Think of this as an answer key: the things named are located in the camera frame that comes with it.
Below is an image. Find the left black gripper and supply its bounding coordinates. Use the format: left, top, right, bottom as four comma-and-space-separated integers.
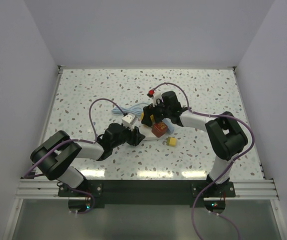
111, 122, 145, 149

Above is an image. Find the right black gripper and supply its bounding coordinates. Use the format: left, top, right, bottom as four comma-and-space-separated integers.
141, 98, 171, 127

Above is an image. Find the red square plug adapter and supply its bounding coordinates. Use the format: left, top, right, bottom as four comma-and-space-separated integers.
151, 121, 168, 138

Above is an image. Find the light blue cord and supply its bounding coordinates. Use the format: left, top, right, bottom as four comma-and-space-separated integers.
111, 103, 149, 117

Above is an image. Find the small yellow plug adapter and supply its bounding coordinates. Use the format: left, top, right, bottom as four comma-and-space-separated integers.
166, 136, 178, 147

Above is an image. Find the yellow cube socket adapter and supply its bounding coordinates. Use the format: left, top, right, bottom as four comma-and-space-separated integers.
140, 112, 155, 127

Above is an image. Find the light blue power strip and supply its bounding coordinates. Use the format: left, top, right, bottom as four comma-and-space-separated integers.
162, 118, 175, 135

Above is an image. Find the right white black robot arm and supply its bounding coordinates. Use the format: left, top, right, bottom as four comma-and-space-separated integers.
141, 90, 248, 197

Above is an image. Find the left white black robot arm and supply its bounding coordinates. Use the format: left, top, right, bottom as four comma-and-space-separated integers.
30, 123, 146, 196

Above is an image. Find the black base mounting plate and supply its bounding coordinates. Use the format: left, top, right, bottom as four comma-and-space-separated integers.
57, 179, 236, 212

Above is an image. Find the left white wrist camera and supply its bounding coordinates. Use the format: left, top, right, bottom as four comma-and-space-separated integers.
121, 113, 138, 131

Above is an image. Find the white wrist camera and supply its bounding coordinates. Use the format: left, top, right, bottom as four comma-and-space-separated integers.
147, 89, 163, 107
121, 113, 138, 131

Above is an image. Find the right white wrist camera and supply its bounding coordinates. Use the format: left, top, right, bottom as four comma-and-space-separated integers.
147, 89, 163, 107

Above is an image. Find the aluminium table frame rail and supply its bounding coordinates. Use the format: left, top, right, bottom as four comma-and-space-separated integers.
233, 179, 279, 200

